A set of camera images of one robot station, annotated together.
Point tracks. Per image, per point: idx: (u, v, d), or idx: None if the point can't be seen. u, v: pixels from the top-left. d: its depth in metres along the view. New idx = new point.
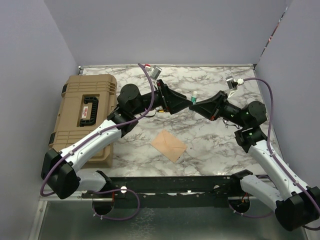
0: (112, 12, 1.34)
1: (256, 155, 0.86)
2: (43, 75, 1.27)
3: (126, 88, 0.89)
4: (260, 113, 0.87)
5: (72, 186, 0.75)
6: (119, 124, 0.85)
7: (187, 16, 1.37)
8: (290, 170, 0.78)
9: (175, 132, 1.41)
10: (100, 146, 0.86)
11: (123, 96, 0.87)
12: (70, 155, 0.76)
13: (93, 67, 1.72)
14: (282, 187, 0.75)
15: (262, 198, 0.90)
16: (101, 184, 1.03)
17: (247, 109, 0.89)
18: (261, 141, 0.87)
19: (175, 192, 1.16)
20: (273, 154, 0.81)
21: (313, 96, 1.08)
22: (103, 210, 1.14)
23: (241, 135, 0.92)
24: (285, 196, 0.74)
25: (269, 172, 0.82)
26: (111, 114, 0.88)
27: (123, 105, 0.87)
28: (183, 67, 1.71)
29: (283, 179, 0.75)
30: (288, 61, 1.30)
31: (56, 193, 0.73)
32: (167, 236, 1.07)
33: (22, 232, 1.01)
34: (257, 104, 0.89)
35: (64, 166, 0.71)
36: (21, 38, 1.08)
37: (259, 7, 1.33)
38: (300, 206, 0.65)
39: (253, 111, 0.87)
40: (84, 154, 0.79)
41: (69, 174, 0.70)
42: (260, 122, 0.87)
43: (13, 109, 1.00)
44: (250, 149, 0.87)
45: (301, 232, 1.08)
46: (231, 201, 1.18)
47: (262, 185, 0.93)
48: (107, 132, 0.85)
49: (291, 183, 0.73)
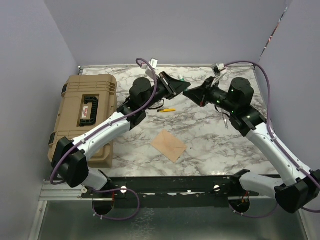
0: (113, 12, 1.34)
1: (256, 139, 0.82)
2: (43, 75, 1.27)
3: (138, 81, 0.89)
4: (245, 86, 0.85)
5: (81, 175, 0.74)
6: (129, 116, 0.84)
7: (187, 17, 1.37)
8: (293, 154, 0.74)
9: (175, 132, 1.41)
10: (107, 139, 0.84)
11: (135, 89, 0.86)
12: (82, 144, 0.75)
13: (93, 67, 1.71)
14: (284, 173, 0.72)
15: (264, 192, 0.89)
16: (103, 182, 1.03)
17: (231, 86, 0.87)
18: (260, 125, 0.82)
19: (175, 192, 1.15)
20: (275, 138, 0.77)
21: (312, 97, 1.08)
22: (103, 211, 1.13)
23: (238, 119, 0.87)
24: (289, 183, 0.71)
25: (270, 157, 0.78)
26: (121, 107, 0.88)
27: (134, 97, 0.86)
28: (184, 67, 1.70)
29: (287, 165, 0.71)
30: (288, 61, 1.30)
31: (66, 182, 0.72)
32: (167, 236, 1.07)
33: (22, 233, 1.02)
34: (240, 80, 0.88)
35: (76, 153, 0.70)
36: (21, 37, 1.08)
37: (259, 7, 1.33)
38: (306, 191, 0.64)
39: (237, 86, 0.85)
40: (95, 143, 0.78)
41: (81, 162, 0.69)
42: (249, 94, 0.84)
43: (13, 109, 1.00)
44: (250, 133, 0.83)
45: (301, 233, 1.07)
46: (231, 201, 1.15)
47: (260, 177, 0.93)
48: (117, 124, 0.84)
49: (295, 169, 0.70)
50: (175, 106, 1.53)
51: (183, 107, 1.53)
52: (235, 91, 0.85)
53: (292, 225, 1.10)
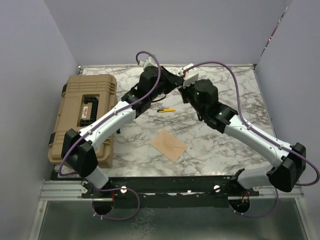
0: (113, 12, 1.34)
1: (233, 132, 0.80)
2: (43, 75, 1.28)
3: (149, 68, 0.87)
4: (208, 86, 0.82)
5: (91, 165, 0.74)
6: (134, 103, 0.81)
7: (187, 17, 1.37)
8: (269, 134, 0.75)
9: (175, 132, 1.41)
10: (113, 129, 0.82)
11: (147, 74, 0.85)
12: (88, 135, 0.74)
13: (93, 67, 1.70)
14: (270, 156, 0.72)
15: (258, 182, 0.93)
16: (104, 180, 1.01)
17: (195, 89, 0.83)
18: (233, 118, 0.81)
19: (174, 192, 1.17)
20: (250, 126, 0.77)
21: (312, 96, 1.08)
22: (103, 210, 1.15)
23: (211, 118, 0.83)
24: (276, 164, 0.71)
25: (251, 144, 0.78)
26: (125, 96, 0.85)
27: (143, 82, 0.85)
28: (184, 67, 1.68)
29: (269, 147, 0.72)
30: (288, 61, 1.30)
31: (77, 171, 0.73)
32: (167, 236, 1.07)
33: (22, 232, 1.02)
34: (202, 82, 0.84)
35: (84, 144, 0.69)
36: (21, 37, 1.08)
37: (259, 7, 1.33)
38: (293, 167, 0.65)
39: (200, 88, 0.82)
40: (101, 133, 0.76)
41: (89, 152, 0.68)
42: (214, 92, 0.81)
43: (13, 109, 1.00)
44: (227, 128, 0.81)
45: (301, 233, 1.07)
46: (230, 201, 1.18)
47: (252, 170, 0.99)
48: (122, 113, 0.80)
49: (277, 148, 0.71)
50: (175, 106, 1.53)
51: (183, 107, 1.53)
52: (200, 93, 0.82)
53: (292, 225, 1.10)
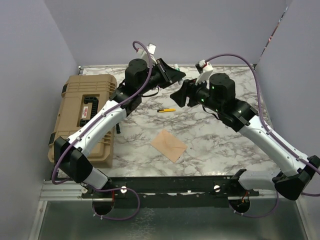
0: (113, 12, 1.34)
1: (250, 134, 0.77)
2: (43, 75, 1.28)
3: (134, 62, 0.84)
4: (225, 80, 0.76)
5: (85, 170, 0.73)
6: (123, 103, 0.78)
7: (187, 17, 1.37)
8: (288, 143, 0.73)
9: (175, 132, 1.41)
10: (104, 131, 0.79)
11: (131, 68, 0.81)
12: (77, 142, 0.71)
13: (93, 67, 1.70)
14: (284, 165, 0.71)
15: (261, 185, 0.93)
16: (103, 181, 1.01)
17: (210, 83, 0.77)
18: (253, 119, 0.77)
19: (174, 192, 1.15)
20: (270, 131, 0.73)
21: (312, 96, 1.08)
22: (103, 210, 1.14)
23: (229, 116, 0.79)
24: (289, 174, 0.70)
25: (266, 150, 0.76)
26: (114, 94, 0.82)
27: (130, 78, 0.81)
28: (183, 67, 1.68)
29: (286, 157, 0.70)
30: (288, 60, 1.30)
31: (72, 177, 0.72)
32: (167, 237, 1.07)
33: (22, 232, 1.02)
34: (217, 75, 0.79)
35: (74, 151, 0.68)
36: (21, 37, 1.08)
37: (258, 7, 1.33)
38: (307, 181, 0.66)
39: (215, 82, 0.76)
40: (91, 138, 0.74)
41: (80, 159, 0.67)
42: (231, 87, 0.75)
43: (13, 108, 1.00)
44: (244, 129, 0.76)
45: (301, 233, 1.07)
46: (230, 201, 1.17)
47: (254, 172, 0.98)
48: (112, 113, 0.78)
49: (294, 159, 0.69)
50: (175, 107, 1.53)
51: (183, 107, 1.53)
52: (216, 88, 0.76)
53: (292, 225, 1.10)
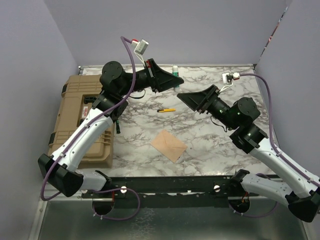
0: (113, 12, 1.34)
1: (260, 156, 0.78)
2: (43, 75, 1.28)
3: (107, 67, 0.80)
4: (252, 109, 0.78)
5: (75, 186, 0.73)
6: (107, 111, 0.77)
7: (187, 16, 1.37)
8: (299, 165, 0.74)
9: (175, 132, 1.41)
10: (91, 142, 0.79)
11: (105, 76, 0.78)
12: (62, 158, 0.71)
13: (93, 67, 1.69)
14: (296, 187, 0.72)
15: (268, 195, 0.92)
16: (102, 182, 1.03)
17: (237, 108, 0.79)
18: (262, 141, 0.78)
19: (175, 192, 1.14)
20: (280, 153, 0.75)
21: (312, 96, 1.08)
22: (103, 211, 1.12)
23: (240, 138, 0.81)
24: (301, 195, 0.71)
25: (277, 172, 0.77)
26: (97, 101, 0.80)
27: (108, 86, 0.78)
28: (183, 67, 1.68)
29: (297, 179, 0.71)
30: (288, 61, 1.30)
31: (62, 193, 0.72)
32: (167, 236, 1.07)
33: (22, 233, 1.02)
34: (246, 101, 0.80)
35: (59, 169, 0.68)
36: (21, 37, 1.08)
37: (259, 6, 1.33)
38: None
39: (244, 109, 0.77)
40: (76, 152, 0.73)
41: (66, 176, 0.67)
42: (255, 118, 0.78)
43: (13, 109, 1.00)
44: (254, 151, 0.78)
45: (301, 233, 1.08)
46: (230, 201, 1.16)
47: (264, 181, 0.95)
48: (95, 123, 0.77)
49: (305, 181, 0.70)
50: (174, 106, 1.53)
51: (184, 107, 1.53)
52: (243, 116, 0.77)
53: (292, 224, 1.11)
